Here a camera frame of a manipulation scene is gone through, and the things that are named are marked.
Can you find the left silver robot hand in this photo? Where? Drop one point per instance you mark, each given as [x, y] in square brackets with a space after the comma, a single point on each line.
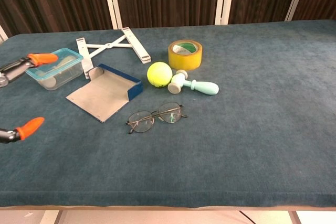
[42, 59]

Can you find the blue grey cardboard tray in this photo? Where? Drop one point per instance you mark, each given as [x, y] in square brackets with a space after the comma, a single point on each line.
[105, 90]

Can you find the thin metal-framed eyeglasses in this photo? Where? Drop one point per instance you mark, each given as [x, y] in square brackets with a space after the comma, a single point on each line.
[141, 122]

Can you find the clear container with blue rim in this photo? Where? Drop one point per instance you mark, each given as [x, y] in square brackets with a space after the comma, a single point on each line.
[61, 73]

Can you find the white folding laptop stand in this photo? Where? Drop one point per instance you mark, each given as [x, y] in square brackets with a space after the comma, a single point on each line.
[134, 43]

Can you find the yellow tennis ball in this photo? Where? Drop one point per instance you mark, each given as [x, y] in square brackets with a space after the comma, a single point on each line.
[158, 74]

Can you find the yellow packing tape roll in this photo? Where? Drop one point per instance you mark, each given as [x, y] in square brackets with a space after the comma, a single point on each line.
[183, 61]

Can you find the grey metal table leg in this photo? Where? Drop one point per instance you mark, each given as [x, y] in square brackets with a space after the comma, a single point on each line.
[58, 217]
[295, 217]

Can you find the mint green toy hammer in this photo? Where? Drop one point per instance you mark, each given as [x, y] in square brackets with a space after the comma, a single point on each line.
[204, 87]

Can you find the blue table cloth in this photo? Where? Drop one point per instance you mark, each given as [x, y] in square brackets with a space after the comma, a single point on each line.
[210, 142]

